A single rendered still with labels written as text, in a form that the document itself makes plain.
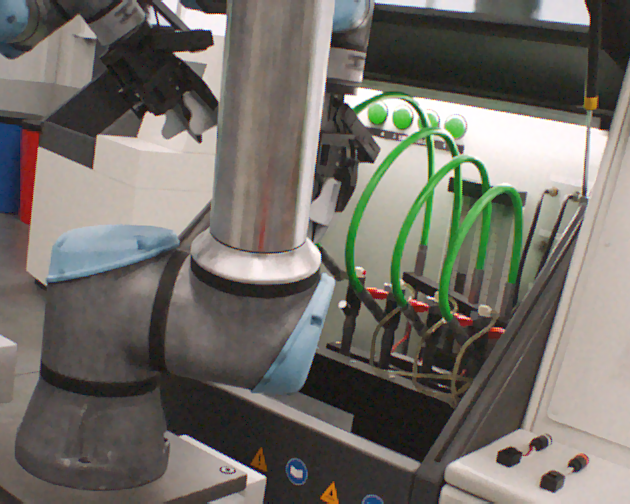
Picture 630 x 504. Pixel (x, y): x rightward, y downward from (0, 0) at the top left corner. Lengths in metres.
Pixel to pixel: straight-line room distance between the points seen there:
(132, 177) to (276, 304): 3.58
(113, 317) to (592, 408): 0.76
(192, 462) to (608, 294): 0.68
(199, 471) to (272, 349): 0.19
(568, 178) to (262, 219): 0.98
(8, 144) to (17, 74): 1.41
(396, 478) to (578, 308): 0.37
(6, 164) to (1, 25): 6.39
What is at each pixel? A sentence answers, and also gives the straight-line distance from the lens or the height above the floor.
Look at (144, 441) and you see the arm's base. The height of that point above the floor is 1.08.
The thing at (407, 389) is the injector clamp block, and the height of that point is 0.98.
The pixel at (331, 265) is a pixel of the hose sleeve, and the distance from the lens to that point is 1.47.
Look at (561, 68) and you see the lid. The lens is 1.61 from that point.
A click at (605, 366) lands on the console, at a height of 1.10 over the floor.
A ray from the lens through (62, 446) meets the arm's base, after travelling 0.87.
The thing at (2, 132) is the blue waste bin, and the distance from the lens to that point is 7.52.
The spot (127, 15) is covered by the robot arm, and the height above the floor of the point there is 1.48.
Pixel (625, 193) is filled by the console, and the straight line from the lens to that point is 1.39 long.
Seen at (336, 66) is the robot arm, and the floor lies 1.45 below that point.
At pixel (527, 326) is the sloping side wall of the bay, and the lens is 1.34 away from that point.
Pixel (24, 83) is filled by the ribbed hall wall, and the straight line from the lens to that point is 8.81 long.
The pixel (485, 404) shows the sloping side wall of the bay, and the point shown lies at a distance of 1.27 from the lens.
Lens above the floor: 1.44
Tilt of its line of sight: 11 degrees down
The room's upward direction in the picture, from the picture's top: 9 degrees clockwise
